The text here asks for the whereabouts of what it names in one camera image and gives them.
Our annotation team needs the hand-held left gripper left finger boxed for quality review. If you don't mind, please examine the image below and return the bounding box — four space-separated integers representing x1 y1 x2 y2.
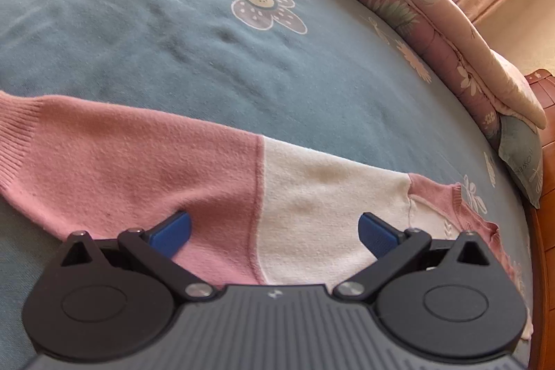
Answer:
61 211 217 302

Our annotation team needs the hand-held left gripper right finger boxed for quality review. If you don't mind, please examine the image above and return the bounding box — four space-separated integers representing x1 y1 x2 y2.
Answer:
333 212 495 301

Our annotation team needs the pink and white knit sweater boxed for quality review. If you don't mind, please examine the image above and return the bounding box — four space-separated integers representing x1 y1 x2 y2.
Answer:
0 89 533 342

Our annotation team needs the grey-green printed pillow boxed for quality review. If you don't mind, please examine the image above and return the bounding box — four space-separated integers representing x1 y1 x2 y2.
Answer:
496 114 545 209

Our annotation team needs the wooden bed headboard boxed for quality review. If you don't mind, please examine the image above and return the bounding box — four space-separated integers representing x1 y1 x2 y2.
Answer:
522 67 555 370

